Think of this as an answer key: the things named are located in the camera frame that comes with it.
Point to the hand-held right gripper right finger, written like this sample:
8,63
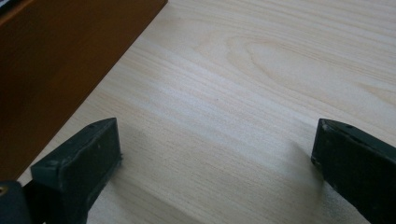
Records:
358,161

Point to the brown wooden compartment box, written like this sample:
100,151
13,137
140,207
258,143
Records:
46,77

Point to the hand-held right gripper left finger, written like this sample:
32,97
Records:
71,168

